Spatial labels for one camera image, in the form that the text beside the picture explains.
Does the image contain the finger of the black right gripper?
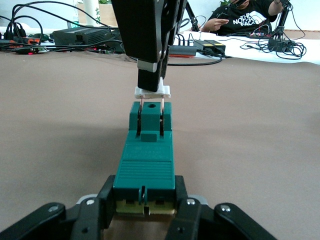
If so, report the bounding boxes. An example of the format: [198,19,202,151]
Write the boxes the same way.
[159,45,172,79]
[136,55,163,93]

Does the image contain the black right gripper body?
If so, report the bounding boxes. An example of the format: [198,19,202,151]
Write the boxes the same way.
[110,0,189,64]

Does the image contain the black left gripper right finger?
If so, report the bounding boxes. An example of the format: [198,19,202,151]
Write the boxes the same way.
[164,174,205,240]

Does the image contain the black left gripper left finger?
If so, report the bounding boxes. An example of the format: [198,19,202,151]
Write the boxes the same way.
[72,174,117,240]

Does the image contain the green load switch white handle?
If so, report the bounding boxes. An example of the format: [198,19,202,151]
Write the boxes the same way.
[112,77,176,218]

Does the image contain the grey USB hub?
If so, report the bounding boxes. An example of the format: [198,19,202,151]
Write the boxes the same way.
[169,44,198,58]

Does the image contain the tan planter box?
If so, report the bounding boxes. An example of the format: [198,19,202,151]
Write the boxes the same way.
[76,2,118,27]

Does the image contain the green circuit board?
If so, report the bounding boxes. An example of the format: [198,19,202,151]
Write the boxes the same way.
[96,46,118,55]
[29,46,49,55]

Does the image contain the black teleoperation stand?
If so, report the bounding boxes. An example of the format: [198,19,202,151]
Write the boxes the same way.
[185,2,202,33]
[267,0,293,52]

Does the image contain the white cylinder green print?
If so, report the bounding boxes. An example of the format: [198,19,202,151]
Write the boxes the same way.
[83,0,101,26]

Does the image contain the black power supply box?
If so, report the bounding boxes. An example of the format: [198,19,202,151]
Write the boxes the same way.
[51,26,120,46]

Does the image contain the white table sheet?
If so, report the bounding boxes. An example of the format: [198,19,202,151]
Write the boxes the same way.
[174,29,320,66]

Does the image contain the person in black t-shirt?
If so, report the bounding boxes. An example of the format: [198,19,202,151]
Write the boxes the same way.
[199,0,287,36]

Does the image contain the orange black connector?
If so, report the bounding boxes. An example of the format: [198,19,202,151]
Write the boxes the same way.
[12,36,42,50]

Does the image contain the thick black looped cable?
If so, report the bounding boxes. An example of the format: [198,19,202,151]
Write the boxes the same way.
[167,55,223,67]

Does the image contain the black looped cables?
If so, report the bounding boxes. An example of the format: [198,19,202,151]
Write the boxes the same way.
[0,1,111,53]

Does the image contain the tangled thin black cables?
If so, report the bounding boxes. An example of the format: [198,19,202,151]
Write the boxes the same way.
[239,32,307,60]

